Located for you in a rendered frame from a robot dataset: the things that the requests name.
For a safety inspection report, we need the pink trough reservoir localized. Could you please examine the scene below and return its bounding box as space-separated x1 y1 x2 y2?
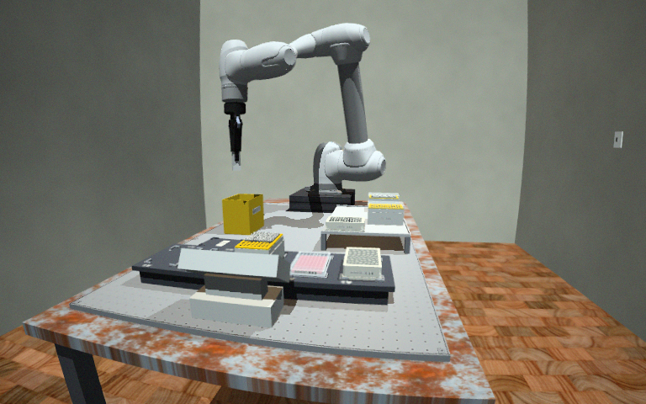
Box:
342 247 382 280

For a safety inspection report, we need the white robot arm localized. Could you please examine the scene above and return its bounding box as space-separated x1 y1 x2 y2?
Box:
220 23 386 195

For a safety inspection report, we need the dark grey rectangular pad with rg label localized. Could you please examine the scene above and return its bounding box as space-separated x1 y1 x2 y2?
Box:
199 237 243 247

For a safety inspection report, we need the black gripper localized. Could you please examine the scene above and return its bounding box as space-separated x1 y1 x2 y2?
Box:
224 102 246 171

